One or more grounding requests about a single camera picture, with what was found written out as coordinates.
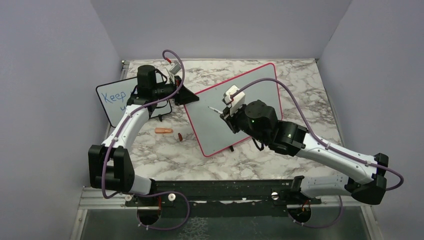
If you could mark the white marker pen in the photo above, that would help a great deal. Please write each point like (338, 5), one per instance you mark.
(215, 110)

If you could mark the red framed whiteboard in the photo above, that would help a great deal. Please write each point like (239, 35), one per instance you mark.
(212, 133)

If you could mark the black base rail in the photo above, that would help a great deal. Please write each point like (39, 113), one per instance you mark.
(223, 198)

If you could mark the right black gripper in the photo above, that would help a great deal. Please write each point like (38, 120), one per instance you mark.
(231, 120)

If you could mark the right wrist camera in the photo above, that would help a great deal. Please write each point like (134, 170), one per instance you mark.
(234, 99)

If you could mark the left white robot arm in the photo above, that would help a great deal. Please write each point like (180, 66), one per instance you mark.
(110, 165)

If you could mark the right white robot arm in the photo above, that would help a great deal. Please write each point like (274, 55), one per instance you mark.
(360, 176)

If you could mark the black framed written whiteboard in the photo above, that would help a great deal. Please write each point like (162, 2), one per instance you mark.
(113, 97)

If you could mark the aluminium frame rail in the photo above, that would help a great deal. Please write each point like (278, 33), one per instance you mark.
(93, 199)

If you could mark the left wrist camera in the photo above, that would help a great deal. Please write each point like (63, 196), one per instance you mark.
(174, 68)

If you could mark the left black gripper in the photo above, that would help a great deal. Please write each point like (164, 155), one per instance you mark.
(184, 96)

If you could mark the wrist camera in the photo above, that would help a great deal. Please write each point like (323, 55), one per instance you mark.
(174, 68)
(234, 99)

